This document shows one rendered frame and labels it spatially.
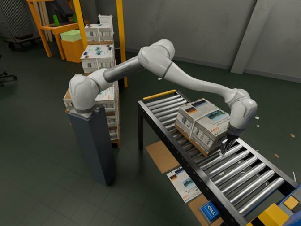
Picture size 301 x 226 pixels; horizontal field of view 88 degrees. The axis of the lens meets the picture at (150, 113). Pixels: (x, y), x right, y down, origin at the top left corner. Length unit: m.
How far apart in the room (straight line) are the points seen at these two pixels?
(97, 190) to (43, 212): 0.53
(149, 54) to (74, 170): 1.77
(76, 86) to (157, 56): 0.60
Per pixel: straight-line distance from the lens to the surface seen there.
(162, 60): 0.84
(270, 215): 0.65
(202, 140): 1.23
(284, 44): 5.12
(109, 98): 1.75
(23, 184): 2.41
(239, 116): 0.93
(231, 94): 1.04
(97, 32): 2.69
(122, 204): 1.92
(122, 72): 1.15
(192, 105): 1.33
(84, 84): 1.18
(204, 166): 1.24
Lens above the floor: 1.78
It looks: 39 degrees down
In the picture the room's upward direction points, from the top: 3 degrees clockwise
